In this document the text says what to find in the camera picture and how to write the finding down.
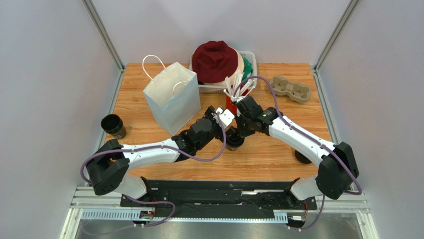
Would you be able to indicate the maroon bucket hat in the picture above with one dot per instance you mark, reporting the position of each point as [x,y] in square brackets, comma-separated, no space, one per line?
[214,61]

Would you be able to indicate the green cloth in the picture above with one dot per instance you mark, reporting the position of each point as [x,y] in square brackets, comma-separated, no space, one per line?
[247,71]

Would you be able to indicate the black plastic cup lid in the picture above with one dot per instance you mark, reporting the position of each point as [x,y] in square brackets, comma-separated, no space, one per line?
[233,138]

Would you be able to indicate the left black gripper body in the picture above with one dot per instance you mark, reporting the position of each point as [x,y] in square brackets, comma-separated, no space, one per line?
[214,118]

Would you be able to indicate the translucent dark plastic cup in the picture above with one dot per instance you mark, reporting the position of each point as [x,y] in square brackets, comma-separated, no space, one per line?
[234,147]

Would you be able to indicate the red cup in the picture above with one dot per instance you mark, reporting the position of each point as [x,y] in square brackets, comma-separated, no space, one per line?
[229,105]

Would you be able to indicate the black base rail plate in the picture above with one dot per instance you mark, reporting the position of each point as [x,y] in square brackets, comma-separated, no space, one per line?
[225,199]

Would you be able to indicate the white plastic basket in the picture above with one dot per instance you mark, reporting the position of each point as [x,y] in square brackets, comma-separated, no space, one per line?
[246,55]

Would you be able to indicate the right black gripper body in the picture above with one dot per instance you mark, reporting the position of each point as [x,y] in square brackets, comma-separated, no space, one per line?
[241,120]

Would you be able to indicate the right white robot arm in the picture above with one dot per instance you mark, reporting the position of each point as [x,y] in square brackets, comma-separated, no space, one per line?
[337,168]

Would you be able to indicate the bottom pulp cup carrier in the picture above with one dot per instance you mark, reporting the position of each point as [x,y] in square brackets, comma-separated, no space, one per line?
[296,91]

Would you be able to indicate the beige hat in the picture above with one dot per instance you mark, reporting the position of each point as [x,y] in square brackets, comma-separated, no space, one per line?
[232,78]

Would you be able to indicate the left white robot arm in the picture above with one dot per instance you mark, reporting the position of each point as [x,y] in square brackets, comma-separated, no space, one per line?
[108,169]

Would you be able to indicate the white paper bag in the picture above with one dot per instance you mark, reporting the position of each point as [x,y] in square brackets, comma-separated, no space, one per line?
[173,96]

